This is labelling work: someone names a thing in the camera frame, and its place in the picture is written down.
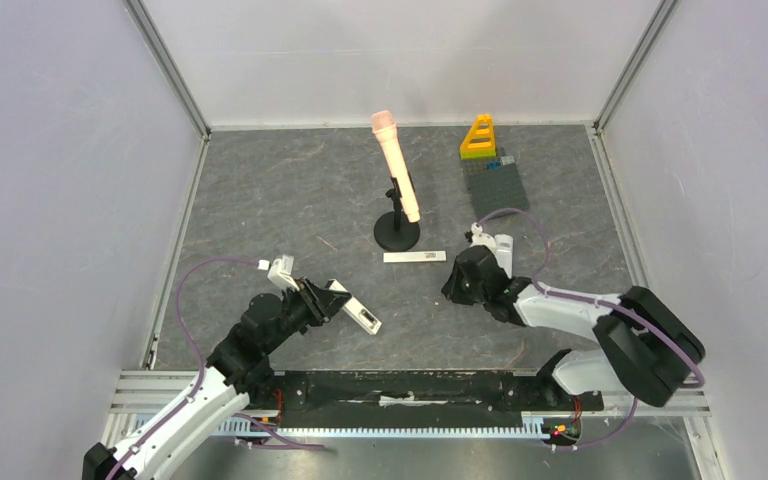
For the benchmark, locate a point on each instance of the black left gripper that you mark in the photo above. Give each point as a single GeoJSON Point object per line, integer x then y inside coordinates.
{"type": "Point", "coordinates": [323, 304]}

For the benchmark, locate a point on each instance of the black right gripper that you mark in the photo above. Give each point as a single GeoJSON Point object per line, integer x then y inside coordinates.
{"type": "Point", "coordinates": [462, 281]}

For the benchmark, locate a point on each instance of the white boxed remote with display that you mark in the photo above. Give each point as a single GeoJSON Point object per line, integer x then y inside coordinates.
{"type": "Point", "coordinates": [358, 312]}

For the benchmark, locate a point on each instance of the white remote control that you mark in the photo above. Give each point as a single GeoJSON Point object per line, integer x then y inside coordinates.
{"type": "Point", "coordinates": [504, 253]}

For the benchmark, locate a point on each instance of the white cardboard sleeve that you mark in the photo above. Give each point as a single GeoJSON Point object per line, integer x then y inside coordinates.
{"type": "Point", "coordinates": [414, 257]}

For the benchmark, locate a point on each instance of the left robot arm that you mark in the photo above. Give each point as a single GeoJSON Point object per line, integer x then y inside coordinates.
{"type": "Point", "coordinates": [235, 374]}

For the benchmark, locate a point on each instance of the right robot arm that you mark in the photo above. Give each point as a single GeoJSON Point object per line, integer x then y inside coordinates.
{"type": "Point", "coordinates": [644, 348]}

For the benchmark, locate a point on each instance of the grey lego baseplate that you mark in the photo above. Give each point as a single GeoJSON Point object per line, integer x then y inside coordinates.
{"type": "Point", "coordinates": [492, 190]}

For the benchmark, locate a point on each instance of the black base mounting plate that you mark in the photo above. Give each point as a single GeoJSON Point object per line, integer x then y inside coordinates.
{"type": "Point", "coordinates": [413, 399]}

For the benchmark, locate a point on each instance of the black microphone stand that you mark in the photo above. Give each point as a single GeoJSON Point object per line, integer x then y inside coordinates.
{"type": "Point", "coordinates": [393, 232]}

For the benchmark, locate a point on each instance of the lime green lego brick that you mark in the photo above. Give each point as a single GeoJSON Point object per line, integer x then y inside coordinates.
{"type": "Point", "coordinates": [477, 154]}

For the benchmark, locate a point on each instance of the pink microphone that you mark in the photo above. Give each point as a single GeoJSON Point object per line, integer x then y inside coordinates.
{"type": "Point", "coordinates": [385, 130]}

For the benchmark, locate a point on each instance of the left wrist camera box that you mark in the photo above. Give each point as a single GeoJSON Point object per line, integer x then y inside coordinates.
{"type": "Point", "coordinates": [279, 272]}

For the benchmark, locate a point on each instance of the yellow lego frame piece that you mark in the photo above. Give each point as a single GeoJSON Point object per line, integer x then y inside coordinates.
{"type": "Point", "coordinates": [481, 134]}

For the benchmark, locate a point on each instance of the white cable duct strip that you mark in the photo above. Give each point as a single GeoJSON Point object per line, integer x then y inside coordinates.
{"type": "Point", "coordinates": [530, 428]}

